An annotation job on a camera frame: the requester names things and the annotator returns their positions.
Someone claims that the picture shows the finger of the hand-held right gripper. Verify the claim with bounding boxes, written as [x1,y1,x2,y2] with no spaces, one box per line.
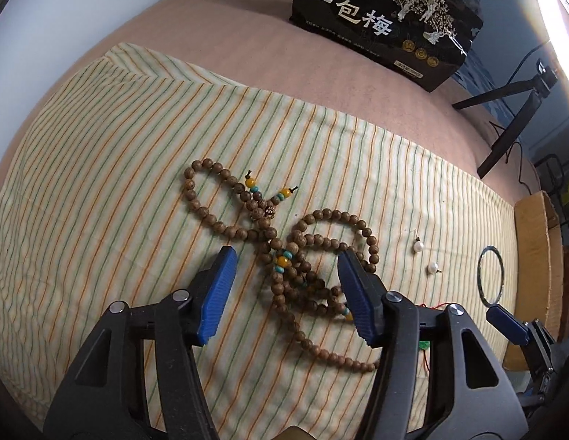
[486,305,559,377]

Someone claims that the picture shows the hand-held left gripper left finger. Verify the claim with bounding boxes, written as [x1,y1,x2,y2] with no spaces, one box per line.
[43,246,240,440]

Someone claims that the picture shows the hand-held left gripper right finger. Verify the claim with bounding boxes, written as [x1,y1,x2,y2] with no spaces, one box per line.
[338,250,529,440]

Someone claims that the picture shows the thin dark bangle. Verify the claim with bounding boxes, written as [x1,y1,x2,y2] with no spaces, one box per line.
[477,246,506,307]

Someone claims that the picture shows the brown wooden bead necklace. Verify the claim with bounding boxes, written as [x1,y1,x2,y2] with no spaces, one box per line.
[183,158,381,374]

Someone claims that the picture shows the brown cardboard box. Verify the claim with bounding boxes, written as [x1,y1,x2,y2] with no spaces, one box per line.
[502,191,568,370]

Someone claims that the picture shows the striped yellow cloth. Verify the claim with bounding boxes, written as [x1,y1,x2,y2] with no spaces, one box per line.
[0,42,517,440]

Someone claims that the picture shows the blue patterned bedsheet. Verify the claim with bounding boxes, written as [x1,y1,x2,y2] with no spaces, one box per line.
[449,32,514,124]

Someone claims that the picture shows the pink blanket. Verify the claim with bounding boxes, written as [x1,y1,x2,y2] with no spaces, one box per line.
[0,0,535,207]

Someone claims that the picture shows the black printed package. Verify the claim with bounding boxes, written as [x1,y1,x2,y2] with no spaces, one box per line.
[289,0,485,93]

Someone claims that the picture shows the red string green bead bracelet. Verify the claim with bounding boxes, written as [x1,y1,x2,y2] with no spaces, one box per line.
[415,301,451,366]

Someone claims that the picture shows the black tripod with camera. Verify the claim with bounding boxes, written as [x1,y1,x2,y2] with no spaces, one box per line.
[452,59,561,180]

